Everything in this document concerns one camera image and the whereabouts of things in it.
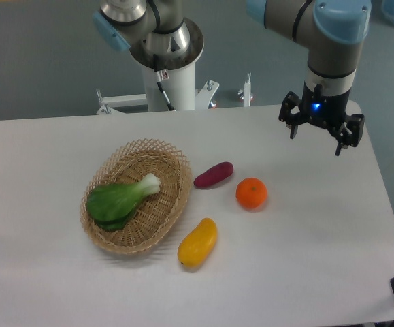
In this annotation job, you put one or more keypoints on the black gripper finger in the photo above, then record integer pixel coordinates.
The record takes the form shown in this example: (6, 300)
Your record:
(349, 132)
(291, 113)

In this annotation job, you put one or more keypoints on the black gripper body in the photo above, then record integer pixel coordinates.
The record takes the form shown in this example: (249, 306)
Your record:
(327, 112)

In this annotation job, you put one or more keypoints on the orange fruit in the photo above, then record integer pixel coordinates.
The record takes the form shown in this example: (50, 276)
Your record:
(251, 193)

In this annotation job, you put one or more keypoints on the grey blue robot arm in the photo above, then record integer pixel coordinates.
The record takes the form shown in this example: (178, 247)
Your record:
(333, 32)

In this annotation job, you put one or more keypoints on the purple sweet potato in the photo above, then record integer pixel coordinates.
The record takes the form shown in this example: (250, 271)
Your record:
(214, 175)

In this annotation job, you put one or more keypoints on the yellow mango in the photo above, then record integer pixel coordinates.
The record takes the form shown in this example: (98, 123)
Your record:
(198, 244)

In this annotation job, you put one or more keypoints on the woven wicker basket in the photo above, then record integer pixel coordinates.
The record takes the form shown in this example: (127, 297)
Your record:
(157, 213)

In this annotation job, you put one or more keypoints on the green bok choy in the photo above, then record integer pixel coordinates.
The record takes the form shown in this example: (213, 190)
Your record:
(111, 206)

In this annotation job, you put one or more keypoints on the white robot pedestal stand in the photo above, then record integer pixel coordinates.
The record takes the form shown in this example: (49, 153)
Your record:
(167, 63)

